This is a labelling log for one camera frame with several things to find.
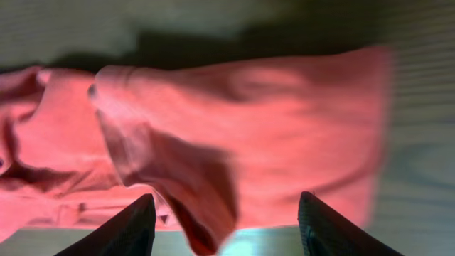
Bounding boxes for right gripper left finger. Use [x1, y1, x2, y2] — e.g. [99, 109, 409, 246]
[55, 194, 156, 256]

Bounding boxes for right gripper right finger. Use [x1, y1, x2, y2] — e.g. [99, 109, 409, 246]
[298, 191, 403, 256]

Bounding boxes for red printed soccer t-shirt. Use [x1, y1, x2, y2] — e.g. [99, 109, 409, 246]
[1, 46, 390, 255]

